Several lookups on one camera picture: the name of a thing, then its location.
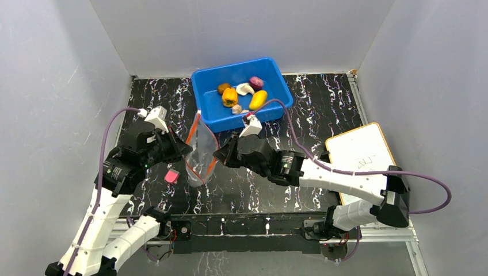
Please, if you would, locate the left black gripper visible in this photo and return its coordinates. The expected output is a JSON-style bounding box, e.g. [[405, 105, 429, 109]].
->
[[142, 125, 193, 168]]

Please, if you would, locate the clear zip top bag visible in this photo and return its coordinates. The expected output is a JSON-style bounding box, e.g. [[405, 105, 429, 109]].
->
[[185, 110, 220, 187]]

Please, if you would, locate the orange bell pepper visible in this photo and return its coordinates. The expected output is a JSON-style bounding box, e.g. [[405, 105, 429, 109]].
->
[[222, 87, 239, 108]]

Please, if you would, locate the yellow mango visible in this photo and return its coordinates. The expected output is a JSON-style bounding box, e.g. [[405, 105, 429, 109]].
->
[[249, 90, 268, 110]]

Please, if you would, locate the brown potato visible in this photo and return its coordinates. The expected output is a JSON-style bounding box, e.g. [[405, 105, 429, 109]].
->
[[217, 83, 232, 94]]

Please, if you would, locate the blue plastic bin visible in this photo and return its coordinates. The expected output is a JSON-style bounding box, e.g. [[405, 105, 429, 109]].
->
[[190, 57, 294, 133]]

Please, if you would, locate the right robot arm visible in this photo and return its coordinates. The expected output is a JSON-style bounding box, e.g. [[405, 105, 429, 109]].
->
[[213, 134, 410, 240]]

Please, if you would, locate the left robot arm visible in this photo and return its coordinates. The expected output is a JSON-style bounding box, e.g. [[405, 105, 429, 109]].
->
[[45, 118, 192, 275]]

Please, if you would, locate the pink eraser block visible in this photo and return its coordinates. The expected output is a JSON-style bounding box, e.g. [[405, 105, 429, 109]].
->
[[164, 169, 180, 185]]

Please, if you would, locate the white mushroom piece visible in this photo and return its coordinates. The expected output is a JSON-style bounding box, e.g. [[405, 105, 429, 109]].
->
[[235, 83, 255, 96]]

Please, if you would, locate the purple onion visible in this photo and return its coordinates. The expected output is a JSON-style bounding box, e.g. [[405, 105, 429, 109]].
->
[[248, 76, 264, 91]]

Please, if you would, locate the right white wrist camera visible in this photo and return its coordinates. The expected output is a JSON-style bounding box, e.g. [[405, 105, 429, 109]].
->
[[239, 113, 262, 137]]

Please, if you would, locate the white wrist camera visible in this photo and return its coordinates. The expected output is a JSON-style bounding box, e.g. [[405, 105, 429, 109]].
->
[[138, 106, 169, 134], [239, 113, 262, 137]]

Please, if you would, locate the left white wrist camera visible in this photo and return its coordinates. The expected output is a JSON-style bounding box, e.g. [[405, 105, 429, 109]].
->
[[138, 106, 169, 134]]

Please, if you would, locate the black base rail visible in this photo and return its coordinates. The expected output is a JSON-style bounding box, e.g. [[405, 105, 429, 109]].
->
[[133, 207, 363, 256]]

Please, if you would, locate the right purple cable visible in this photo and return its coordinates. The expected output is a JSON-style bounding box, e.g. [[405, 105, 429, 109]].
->
[[247, 99, 453, 215]]

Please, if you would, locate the white board wooden frame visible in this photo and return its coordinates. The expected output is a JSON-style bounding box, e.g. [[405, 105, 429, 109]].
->
[[325, 121, 397, 206]]

